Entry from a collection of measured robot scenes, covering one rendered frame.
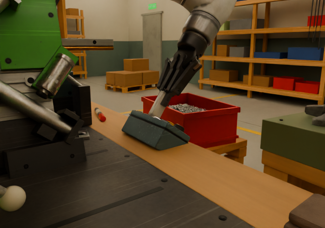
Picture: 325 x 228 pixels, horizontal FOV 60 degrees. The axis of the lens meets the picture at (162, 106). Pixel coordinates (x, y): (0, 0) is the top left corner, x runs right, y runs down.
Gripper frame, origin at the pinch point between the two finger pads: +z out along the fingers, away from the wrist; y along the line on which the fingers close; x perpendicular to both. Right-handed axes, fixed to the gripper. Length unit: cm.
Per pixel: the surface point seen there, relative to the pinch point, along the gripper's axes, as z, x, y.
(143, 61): -182, -309, 580
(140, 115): 5.0, 5.4, -2.6
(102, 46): -6.9, 15.7, 13.9
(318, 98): -200, -418, 172
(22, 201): 22.6, 29.1, -25.4
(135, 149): 12.5, 6.9, -9.2
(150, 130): 7.5, 5.4, -8.7
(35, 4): -3.2, 35.3, 3.2
